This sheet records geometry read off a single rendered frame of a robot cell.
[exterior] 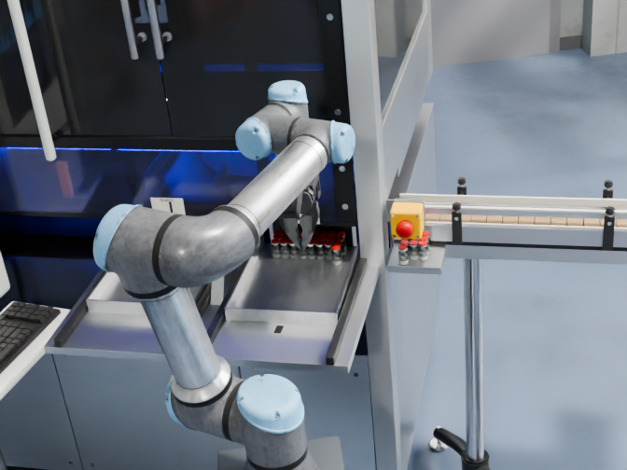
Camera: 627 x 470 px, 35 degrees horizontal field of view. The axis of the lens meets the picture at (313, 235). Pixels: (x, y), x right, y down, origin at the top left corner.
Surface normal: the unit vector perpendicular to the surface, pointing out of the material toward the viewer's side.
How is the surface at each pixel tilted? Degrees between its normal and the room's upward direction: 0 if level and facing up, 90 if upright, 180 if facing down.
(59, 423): 90
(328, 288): 0
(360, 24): 90
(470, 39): 90
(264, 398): 8
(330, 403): 90
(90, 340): 0
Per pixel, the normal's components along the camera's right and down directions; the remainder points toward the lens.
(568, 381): -0.09, -0.86
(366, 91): -0.22, 0.51
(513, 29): 0.08, 0.49
